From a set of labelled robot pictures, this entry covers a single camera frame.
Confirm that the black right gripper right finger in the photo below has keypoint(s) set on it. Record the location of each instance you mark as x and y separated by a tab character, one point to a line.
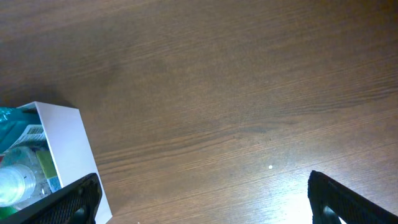
332	202

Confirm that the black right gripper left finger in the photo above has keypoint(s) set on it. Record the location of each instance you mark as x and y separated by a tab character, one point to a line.
76	203

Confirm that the purple pump soap bottle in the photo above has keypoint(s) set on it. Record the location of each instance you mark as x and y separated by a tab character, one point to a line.
28	175

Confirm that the teal mouthwash bottle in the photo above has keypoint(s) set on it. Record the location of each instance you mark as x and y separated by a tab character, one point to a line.
19	126

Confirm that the pink open cardboard box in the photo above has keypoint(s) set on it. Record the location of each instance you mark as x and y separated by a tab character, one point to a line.
67	140

